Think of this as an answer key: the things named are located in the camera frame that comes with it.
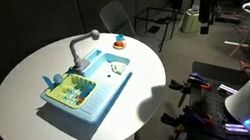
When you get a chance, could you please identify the small blue toy cup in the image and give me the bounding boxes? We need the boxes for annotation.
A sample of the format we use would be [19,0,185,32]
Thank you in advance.
[114,33,127,48]

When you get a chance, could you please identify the light blue toy sink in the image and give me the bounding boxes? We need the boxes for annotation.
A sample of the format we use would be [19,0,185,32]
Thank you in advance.
[34,43,140,132]

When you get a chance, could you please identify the white toy dishes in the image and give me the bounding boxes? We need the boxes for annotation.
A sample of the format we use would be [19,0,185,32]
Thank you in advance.
[110,59,129,76]

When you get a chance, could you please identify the orange toy saucer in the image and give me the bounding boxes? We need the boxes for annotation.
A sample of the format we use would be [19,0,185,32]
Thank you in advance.
[112,39,129,52]

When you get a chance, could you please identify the blue toy dish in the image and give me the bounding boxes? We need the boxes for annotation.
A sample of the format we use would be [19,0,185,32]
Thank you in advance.
[74,85,94,103]

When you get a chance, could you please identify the grey toy faucet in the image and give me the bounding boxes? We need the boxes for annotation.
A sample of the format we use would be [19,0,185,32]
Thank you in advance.
[64,28,107,76]

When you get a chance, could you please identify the grey plastic chair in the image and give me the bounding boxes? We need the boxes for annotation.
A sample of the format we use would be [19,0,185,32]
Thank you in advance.
[97,0,137,41]

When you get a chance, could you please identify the round blue toy plate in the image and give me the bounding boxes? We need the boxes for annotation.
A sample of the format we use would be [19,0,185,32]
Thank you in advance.
[52,73,65,86]

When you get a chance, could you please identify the blue orange clamp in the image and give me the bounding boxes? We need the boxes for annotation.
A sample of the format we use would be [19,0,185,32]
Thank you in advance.
[159,101,214,136]
[167,70,214,109]

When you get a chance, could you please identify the yellow-green dish rack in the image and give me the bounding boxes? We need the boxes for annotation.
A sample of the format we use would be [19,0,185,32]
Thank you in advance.
[41,69,102,114]

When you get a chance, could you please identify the blue toy utensil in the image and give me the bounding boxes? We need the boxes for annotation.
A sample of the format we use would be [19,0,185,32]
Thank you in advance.
[42,74,55,92]

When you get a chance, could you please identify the green bin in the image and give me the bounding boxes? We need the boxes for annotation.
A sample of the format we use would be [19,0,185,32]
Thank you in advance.
[176,7,203,36]

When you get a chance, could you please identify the black equipment stand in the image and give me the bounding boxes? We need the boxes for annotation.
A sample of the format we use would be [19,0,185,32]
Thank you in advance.
[194,0,226,36]

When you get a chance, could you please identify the aluminium extrusion bar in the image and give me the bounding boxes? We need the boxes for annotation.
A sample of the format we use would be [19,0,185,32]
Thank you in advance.
[217,81,239,97]

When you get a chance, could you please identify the black metal frame stand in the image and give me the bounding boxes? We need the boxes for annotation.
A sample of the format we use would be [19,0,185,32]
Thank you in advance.
[131,2,184,57]

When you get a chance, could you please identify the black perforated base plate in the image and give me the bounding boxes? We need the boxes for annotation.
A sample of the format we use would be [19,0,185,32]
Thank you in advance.
[171,52,250,140]

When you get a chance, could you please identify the wooden frame pieces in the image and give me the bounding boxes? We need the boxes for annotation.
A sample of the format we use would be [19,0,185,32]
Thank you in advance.
[223,36,250,65]

